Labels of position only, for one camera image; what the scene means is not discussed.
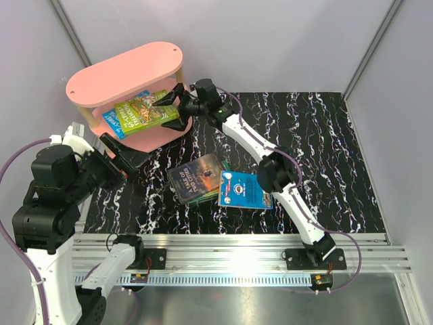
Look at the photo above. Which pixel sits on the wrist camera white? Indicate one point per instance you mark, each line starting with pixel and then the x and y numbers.
pixel 73 137
pixel 192 90

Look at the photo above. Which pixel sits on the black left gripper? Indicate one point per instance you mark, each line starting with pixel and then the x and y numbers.
pixel 133 158

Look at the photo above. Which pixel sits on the blue back-cover book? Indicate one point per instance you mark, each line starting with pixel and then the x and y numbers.
pixel 241 190

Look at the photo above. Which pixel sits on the dark Tale of Two Cities book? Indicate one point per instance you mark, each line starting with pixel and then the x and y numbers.
pixel 196 177

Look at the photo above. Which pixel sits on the small circuit board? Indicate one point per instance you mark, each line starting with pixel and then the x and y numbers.
pixel 322 279
pixel 139 278

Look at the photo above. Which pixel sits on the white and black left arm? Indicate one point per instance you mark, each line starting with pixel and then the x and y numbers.
pixel 65 173

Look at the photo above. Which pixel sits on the right small circuit board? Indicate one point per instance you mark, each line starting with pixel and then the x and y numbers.
pixel 322 279

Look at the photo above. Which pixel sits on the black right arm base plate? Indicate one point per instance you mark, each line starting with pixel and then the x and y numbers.
pixel 299 259

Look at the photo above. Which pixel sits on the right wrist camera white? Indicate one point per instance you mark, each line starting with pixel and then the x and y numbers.
pixel 192 90

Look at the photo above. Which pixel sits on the blue 26-storey treehouse book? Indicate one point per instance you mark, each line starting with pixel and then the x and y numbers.
pixel 129 116

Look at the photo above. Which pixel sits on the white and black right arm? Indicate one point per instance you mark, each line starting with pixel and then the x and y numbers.
pixel 278 173

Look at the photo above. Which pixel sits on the aluminium mounting rail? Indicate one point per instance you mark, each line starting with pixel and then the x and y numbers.
pixel 255 260

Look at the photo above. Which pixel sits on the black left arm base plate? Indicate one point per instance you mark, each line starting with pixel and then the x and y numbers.
pixel 155 258

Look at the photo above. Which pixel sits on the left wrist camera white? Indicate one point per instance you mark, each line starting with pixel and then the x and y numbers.
pixel 73 137

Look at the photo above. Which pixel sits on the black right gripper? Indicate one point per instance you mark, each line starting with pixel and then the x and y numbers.
pixel 180 123

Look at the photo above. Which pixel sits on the left small circuit board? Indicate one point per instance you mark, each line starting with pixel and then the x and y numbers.
pixel 139 278

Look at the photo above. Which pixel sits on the green 65-storey treehouse book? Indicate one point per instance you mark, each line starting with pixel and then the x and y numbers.
pixel 159 114

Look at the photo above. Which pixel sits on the green bottom book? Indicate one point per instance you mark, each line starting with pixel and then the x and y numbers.
pixel 211 194

